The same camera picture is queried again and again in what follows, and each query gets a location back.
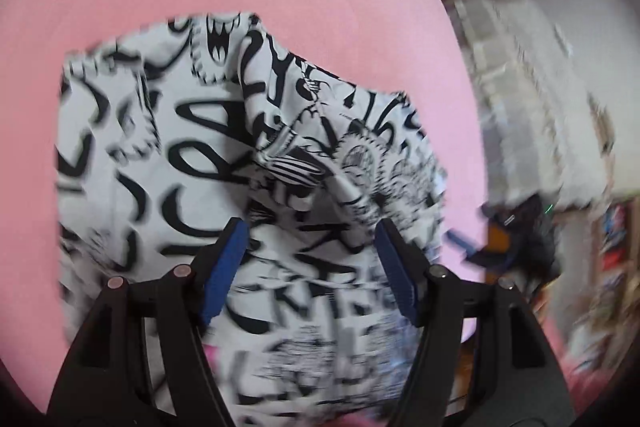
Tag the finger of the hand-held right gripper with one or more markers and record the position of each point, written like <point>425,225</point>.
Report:
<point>465,244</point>

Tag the white black printed jacket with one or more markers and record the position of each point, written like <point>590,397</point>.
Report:
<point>200,147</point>

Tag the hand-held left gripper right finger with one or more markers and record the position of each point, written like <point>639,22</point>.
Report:
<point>400,272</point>

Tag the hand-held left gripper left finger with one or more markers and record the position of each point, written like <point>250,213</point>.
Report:
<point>225,267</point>

